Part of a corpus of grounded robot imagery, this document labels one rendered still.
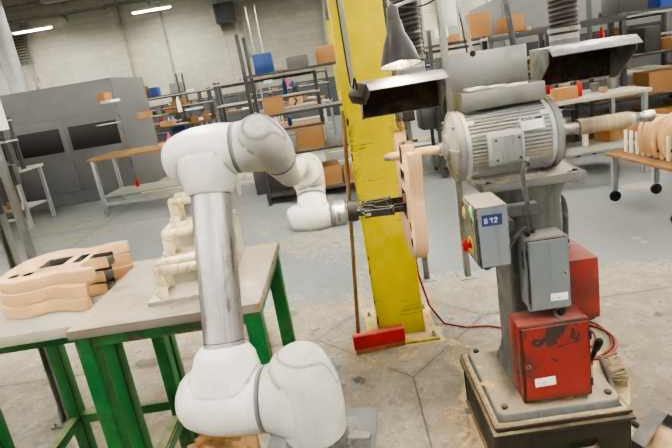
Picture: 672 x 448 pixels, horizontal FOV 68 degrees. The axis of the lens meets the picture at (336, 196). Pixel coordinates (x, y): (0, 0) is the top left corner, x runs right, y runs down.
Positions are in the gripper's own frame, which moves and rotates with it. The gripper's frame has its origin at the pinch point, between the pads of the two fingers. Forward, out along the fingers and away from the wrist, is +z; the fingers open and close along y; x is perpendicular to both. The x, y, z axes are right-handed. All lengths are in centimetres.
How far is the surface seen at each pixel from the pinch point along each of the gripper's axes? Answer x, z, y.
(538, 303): -39, 41, 13
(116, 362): -38, -108, 14
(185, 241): -7, -84, -13
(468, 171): 8.6, 23.2, 1.3
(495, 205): 3.9, 24.2, 26.2
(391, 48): 53, 1, 2
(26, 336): -22, -133, 18
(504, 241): -7.8, 26.1, 27.0
